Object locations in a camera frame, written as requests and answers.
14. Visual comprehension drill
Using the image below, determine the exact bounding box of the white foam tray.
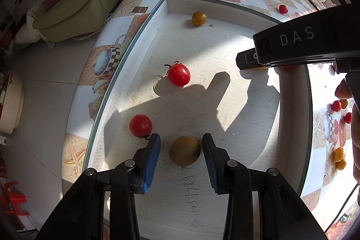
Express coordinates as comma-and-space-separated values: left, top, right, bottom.
84, 0, 313, 240

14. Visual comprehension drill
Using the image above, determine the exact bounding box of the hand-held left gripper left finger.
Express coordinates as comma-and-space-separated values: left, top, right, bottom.
36, 133, 161, 240

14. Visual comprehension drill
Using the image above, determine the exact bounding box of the red cherry tomato with stem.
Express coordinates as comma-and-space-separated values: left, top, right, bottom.
164, 61, 191, 87

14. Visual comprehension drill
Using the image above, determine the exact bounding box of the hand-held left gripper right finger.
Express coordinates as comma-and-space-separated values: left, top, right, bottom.
202, 133, 328, 240

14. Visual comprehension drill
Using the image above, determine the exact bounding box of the person's right hand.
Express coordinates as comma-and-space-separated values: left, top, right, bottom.
335, 80, 360, 185

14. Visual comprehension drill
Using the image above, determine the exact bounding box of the white plastic basin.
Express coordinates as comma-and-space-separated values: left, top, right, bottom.
0, 74, 25, 135

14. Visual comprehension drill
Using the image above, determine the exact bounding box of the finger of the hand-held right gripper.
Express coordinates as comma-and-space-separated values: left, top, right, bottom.
236, 49, 268, 71

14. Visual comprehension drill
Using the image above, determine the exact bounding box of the light green sofa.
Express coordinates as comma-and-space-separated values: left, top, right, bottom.
32, 0, 126, 43

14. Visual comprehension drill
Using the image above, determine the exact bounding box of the red plastic stool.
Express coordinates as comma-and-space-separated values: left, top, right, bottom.
0, 180, 30, 216

